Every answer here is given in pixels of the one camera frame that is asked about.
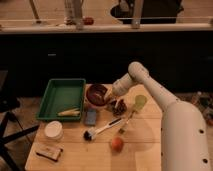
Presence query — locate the metal cup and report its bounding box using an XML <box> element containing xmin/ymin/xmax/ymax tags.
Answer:
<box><xmin>106</xmin><ymin>100</ymin><xmax>117</xmax><ymax>111</ymax></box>

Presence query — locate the yellow green plastic cup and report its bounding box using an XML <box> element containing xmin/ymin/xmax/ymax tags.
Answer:
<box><xmin>134</xmin><ymin>95</ymin><xmax>147</xmax><ymax>111</ymax></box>

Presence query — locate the orange fruit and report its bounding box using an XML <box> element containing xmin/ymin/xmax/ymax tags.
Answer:
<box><xmin>111</xmin><ymin>137</ymin><xmax>124</xmax><ymax>152</ymax></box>

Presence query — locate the wooden block with label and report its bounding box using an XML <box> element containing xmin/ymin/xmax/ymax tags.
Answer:
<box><xmin>35</xmin><ymin>144</ymin><xmax>63</xmax><ymax>162</ymax></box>

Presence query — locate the brown pine cone object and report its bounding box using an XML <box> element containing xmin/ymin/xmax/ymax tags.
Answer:
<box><xmin>113</xmin><ymin>99</ymin><xmax>127</xmax><ymax>116</ymax></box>

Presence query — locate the small green handled tool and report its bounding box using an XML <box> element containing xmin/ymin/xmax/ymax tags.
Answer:
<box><xmin>118</xmin><ymin>111</ymin><xmax>135</xmax><ymax>134</ymax></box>

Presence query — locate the white handled brush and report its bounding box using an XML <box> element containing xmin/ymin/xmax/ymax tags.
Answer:
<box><xmin>83</xmin><ymin>118</ymin><xmax>122</xmax><ymax>141</ymax></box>

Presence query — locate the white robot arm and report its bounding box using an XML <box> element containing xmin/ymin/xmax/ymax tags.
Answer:
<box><xmin>105</xmin><ymin>61</ymin><xmax>211</xmax><ymax>171</ymax></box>

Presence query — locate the black chair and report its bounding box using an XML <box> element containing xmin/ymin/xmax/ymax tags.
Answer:
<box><xmin>0</xmin><ymin>69</ymin><xmax>40</xmax><ymax>171</ymax></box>

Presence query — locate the red object on shelf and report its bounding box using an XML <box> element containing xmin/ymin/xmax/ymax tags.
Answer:
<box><xmin>83</xmin><ymin>17</ymin><xmax>94</xmax><ymax>25</ymax></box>

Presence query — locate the green plastic tray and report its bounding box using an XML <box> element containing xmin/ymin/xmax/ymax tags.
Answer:
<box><xmin>36</xmin><ymin>78</ymin><xmax>86</xmax><ymax>122</ymax></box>

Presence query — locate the dark red bowl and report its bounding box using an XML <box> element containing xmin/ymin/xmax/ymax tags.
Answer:
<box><xmin>86</xmin><ymin>84</ymin><xmax>107</xmax><ymax>106</ymax></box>

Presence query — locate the pale corn cob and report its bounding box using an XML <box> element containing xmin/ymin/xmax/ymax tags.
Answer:
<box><xmin>58</xmin><ymin>108</ymin><xmax>80</xmax><ymax>116</ymax></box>

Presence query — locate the blue sponge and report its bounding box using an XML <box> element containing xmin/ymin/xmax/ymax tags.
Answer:
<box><xmin>84</xmin><ymin>109</ymin><xmax>97</xmax><ymax>126</ymax></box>

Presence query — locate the white round lidded container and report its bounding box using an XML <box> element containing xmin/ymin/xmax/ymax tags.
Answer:
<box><xmin>44</xmin><ymin>121</ymin><xmax>63</xmax><ymax>140</ymax></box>

